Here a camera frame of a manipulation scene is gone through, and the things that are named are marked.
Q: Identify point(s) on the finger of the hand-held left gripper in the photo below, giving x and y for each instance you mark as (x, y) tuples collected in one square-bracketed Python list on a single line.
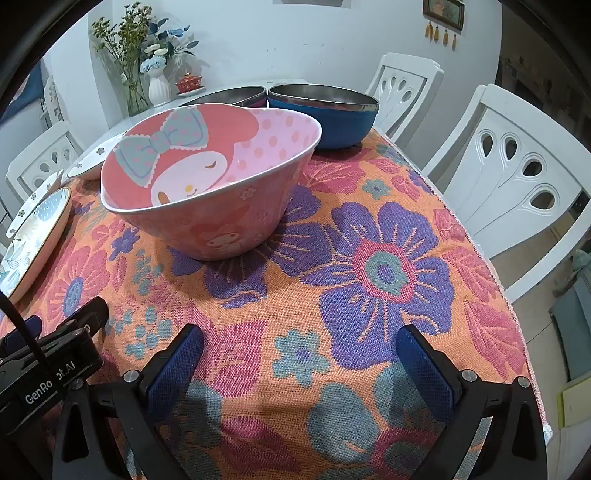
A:
[(87, 316), (31, 324)]

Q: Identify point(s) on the small white floral square plate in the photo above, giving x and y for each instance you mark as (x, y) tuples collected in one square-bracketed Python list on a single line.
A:
[(92, 164)]

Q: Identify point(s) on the red teacup with saucer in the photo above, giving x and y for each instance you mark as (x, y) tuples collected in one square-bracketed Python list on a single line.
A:
[(188, 84)]

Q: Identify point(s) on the large white floral square plate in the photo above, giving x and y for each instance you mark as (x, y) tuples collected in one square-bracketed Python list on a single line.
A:
[(34, 194)]

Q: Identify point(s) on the blue artificial flowers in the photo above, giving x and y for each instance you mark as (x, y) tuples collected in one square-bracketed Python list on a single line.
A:
[(161, 48)]

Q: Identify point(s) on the grey-blue box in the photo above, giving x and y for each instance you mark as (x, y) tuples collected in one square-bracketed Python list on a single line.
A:
[(575, 327)]

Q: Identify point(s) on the red steel bowl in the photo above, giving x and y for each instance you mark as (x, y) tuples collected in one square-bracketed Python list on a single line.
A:
[(231, 96)]

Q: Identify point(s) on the white ribbed vase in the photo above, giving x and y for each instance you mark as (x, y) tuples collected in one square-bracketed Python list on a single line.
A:
[(161, 90)]

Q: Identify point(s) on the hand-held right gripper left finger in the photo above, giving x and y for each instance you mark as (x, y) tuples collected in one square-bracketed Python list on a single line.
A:
[(175, 369)]

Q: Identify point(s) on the glass vase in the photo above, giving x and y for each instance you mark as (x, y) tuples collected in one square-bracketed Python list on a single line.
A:
[(136, 97)]

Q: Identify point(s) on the pink cartoon bowl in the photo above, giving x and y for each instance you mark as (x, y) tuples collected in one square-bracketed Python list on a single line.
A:
[(258, 212)]

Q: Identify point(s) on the hanging yellow tassels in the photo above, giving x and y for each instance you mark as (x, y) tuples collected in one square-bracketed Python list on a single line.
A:
[(445, 36)]

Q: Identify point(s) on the orange floral tablecloth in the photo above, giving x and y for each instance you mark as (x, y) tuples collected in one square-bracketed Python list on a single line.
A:
[(369, 300)]

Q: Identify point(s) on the small framed picture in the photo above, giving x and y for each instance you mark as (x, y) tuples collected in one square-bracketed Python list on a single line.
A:
[(443, 13)]

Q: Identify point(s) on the green dried flower bouquet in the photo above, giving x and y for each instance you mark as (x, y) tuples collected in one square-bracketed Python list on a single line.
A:
[(122, 37)]

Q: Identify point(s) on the blue leaf pattern plate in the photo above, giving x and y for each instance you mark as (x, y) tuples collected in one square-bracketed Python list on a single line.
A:
[(37, 230)]

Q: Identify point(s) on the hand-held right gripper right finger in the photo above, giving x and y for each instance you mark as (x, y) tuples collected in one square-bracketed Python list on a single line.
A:
[(425, 369)]

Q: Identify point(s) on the large framed wall painting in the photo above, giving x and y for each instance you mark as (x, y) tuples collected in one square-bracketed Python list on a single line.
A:
[(309, 2)]

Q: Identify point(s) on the white wooden dining chair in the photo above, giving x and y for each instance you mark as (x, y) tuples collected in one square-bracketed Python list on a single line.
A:
[(37, 161), (401, 87), (508, 152)]

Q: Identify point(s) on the pale green board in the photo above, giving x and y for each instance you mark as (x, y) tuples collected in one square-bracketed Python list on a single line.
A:
[(577, 404)]

